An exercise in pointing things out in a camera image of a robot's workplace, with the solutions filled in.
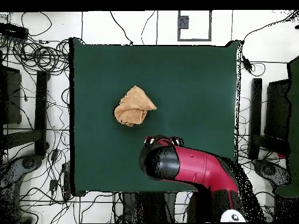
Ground tan terry towel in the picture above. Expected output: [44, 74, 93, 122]
[113, 85, 158, 127]

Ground black flat box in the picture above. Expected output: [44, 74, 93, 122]
[0, 66, 22, 125]

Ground dark green table cloth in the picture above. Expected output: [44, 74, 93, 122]
[69, 37, 241, 197]

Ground black stand behind table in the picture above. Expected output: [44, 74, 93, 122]
[121, 191, 177, 223]

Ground black power strip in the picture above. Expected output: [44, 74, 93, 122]
[62, 163, 71, 201]

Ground grey floor outlet box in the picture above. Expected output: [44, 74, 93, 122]
[179, 15, 190, 30]

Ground black stand base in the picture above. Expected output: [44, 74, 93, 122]
[0, 70, 50, 156]
[248, 78, 290, 160]

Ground small black power adapter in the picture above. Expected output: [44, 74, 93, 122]
[48, 178, 58, 194]

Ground black upright panel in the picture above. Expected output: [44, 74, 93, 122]
[265, 79, 291, 141]

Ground green cloth on side table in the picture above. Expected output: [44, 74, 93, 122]
[275, 55, 299, 198]

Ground black long device box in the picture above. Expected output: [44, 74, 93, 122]
[0, 22, 29, 40]

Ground black cable with plug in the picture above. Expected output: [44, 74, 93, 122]
[109, 10, 134, 46]

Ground dark grey square floor frame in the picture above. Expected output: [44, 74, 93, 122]
[177, 10, 213, 42]

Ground black power adapter with cable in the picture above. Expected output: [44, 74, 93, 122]
[240, 40, 266, 77]

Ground coiled black cable bundle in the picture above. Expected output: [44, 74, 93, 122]
[0, 38, 70, 75]

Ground grey pedestal foot with caster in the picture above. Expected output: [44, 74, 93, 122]
[0, 153, 44, 223]
[253, 159, 293, 188]

